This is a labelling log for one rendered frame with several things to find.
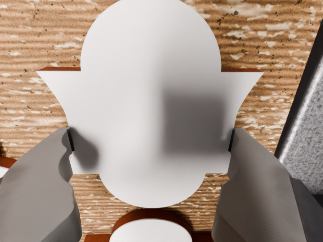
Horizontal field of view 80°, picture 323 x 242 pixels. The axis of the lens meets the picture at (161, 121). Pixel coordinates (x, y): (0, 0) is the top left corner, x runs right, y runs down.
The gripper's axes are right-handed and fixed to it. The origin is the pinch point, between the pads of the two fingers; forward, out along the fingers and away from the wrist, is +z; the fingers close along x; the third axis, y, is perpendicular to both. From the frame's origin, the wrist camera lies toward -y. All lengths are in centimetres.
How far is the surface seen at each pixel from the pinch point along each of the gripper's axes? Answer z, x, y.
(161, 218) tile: -0.4, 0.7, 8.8
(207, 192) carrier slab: 0.7, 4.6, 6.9
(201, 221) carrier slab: 0.7, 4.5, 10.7
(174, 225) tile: -0.5, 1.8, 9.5
